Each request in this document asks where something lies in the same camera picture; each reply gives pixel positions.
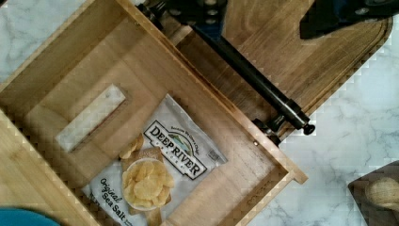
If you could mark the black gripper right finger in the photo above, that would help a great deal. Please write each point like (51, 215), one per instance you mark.
(327, 16)

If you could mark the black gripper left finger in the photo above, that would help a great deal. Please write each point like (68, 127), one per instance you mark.
(202, 14)

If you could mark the wooden drawer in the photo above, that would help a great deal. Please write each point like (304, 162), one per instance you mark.
(108, 42)

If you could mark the wooden cutting board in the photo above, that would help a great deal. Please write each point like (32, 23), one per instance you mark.
(266, 33)

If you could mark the Deep River chips bag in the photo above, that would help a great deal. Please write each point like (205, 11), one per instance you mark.
(163, 166)

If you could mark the round bread roll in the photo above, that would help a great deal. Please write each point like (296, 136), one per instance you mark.
(384, 192)

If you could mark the dark tray with bread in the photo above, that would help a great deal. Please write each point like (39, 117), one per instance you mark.
(372, 214)

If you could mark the teal blue bowl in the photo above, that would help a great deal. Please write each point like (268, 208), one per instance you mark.
(21, 217)

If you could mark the dark metal drawer handle bar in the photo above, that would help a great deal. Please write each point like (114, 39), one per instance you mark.
(288, 110)

